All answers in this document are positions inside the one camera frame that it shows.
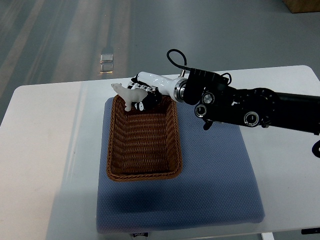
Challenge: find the wooden box corner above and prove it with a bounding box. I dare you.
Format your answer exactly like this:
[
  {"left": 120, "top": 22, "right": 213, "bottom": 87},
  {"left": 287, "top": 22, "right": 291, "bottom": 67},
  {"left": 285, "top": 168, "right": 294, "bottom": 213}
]
[{"left": 283, "top": 0, "right": 320, "bottom": 14}]

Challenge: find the white bear figurine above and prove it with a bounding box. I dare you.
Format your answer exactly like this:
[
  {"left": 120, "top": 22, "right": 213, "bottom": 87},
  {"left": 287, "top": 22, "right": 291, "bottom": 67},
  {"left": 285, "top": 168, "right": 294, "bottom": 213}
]
[{"left": 111, "top": 83, "right": 148, "bottom": 112}]

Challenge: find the metal floor socket plate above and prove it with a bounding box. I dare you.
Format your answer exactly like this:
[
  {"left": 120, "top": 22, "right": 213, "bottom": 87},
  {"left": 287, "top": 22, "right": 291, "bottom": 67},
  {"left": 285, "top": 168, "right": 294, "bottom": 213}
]
[{"left": 100, "top": 53, "right": 114, "bottom": 63}]

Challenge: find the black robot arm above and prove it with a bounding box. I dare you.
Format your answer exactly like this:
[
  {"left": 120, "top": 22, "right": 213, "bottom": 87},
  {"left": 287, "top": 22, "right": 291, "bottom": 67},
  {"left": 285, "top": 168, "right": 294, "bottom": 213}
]
[{"left": 170, "top": 60, "right": 320, "bottom": 135}]

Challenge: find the blue fabric cushion mat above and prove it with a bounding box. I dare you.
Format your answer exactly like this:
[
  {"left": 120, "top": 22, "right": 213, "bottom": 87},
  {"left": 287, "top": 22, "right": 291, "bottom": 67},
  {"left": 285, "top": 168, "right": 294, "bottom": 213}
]
[{"left": 96, "top": 97, "right": 265, "bottom": 234}]

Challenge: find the brown wicker basket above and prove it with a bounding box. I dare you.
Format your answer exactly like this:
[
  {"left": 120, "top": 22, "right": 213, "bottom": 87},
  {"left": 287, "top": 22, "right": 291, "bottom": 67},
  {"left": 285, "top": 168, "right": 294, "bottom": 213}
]
[{"left": 106, "top": 95, "right": 183, "bottom": 182}]

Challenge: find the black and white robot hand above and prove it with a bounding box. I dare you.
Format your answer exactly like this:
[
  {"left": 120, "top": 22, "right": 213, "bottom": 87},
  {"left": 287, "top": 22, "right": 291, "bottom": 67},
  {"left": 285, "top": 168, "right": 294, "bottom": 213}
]
[{"left": 127, "top": 71, "right": 187, "bottom": 112}]

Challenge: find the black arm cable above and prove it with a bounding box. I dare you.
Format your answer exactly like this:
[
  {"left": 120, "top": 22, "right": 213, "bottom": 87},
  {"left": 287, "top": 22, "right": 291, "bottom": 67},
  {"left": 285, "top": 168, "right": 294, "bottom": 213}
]
[{"left": 311, "top": 139, "right": 320, "bottom": 159}]

